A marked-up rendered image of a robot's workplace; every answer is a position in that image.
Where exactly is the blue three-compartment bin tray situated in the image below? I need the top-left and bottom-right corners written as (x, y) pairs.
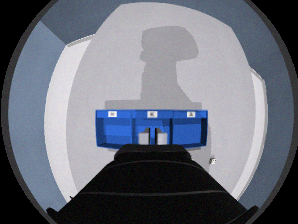
top-left (95, 110), bottom-right (208, 149)

